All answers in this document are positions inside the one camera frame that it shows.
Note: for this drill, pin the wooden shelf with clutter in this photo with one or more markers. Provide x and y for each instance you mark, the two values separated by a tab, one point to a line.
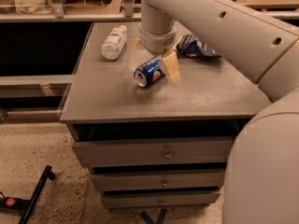
114	10

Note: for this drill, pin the blue crumpled chip bag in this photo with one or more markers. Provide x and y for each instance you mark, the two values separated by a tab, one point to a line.
193	47

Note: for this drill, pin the top grey drawer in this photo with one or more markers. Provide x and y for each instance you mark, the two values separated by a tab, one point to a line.
145	152

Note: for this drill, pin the grey metal shelf rail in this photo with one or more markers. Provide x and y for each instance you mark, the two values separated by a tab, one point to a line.
34	86

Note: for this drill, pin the bottom grey drawer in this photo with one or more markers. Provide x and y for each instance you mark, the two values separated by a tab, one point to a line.
159	199

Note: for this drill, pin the clear plastic water bottle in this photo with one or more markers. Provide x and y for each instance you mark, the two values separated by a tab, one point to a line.
113	45

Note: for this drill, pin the middle grey drawer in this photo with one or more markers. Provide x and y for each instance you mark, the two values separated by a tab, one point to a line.
158	180

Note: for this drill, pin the grey drawer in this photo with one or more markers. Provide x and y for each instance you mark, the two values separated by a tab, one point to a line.
145	152
158	180
159	199

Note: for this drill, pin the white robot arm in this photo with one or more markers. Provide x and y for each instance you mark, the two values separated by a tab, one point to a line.
261	184

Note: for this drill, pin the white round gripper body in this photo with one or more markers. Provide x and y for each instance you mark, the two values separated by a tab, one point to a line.
156	42

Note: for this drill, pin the blue pepsi can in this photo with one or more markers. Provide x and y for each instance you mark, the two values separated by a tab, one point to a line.
148	72

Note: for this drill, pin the grey drawer cabinet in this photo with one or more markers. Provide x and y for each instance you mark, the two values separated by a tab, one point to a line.
212	99

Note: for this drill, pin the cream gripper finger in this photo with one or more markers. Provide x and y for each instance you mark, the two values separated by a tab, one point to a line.
169	66
137	45

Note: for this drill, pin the black stand leg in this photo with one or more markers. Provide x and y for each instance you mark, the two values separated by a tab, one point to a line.
24	207

